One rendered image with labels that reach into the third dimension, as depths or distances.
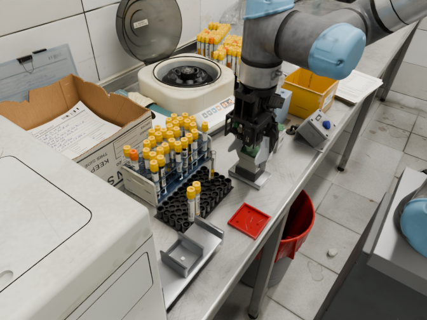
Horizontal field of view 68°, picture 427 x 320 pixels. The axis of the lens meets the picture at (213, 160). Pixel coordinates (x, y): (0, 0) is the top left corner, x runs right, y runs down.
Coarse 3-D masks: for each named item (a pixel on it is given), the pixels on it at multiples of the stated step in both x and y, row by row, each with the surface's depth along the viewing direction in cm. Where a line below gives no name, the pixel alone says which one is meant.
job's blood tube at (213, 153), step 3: (213, 150) 68; (210, 153) 68; (213, 153) 69; (210, 156) 68; (213, 156) 68; (210, 159) 69; (213, 159) 69; (210, 162) 69; (213, 162) 69; (210, 165) 70; (213, 165) 70; (210, 168) 70; (213, 168) 70; (210, 171) 71; (213, 171) 71; (210, 174) 72; (213, 174) 72; (210, 177) 72; (213, 177) 72
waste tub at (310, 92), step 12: (300, 72) 103; (312, 72) 101; (288, 84) 94; (300, 84) 106; (312, 84) 103; (324, 84) 101; (336, 84) 96; (300, 96) 94; (312, 96) 91; (324, 96) 91; (288, 108) 98; (300, 108) 96; (312, 108) 93; (324, 108) 97
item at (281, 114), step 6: (276, 90) 90; (282, 90) 90; (282, 96) 88; (288, 96) 88; (288, 102) 91; (276, 108) 84; (282, 108) 88; (276, 114) 85; (282, 114) 90; (276, 120) 88; (282, 120) 93; (288, 120) 95
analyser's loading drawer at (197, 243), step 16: (208, 224) 59; (192, 240) 55; (208, 240) 59; (176, 256) 56; (192, 256) 56; (208, 256) 57; (160, 272) 54; (176, 272) 54; (192, 272) 54; (176, 288) 52
